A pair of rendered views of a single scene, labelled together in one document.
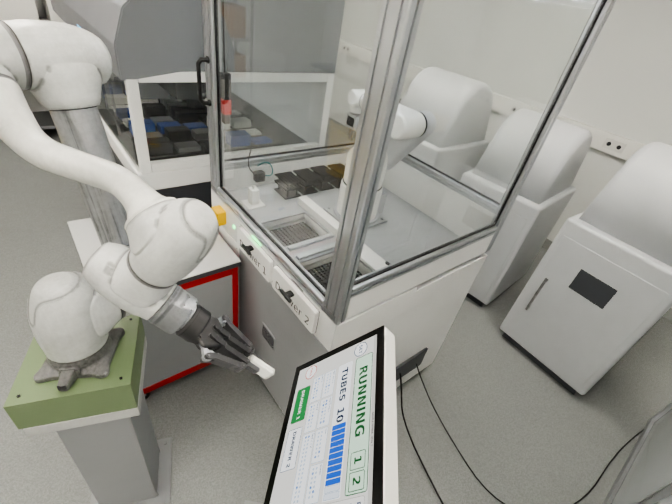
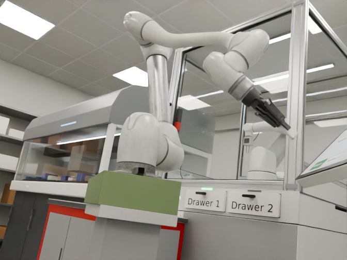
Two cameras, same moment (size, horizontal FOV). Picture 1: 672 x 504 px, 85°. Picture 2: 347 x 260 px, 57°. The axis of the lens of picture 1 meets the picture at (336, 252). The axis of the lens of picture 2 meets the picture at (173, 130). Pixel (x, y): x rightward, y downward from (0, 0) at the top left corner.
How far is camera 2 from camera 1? 1.36 m
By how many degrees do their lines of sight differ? 51
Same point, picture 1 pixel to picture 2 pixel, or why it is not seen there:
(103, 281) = (220, 57)
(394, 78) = (304, 42)
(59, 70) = not seen: hidden behind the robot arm
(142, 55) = (123, 113)
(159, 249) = (253, 37)
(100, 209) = (161, 98)
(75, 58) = not seen: hidden behind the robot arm
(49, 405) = (129, 182)
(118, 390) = (173, 185)
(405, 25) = (304, 26)
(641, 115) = not seen: outside the picture
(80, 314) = (157, 129)
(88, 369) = (150, 174)
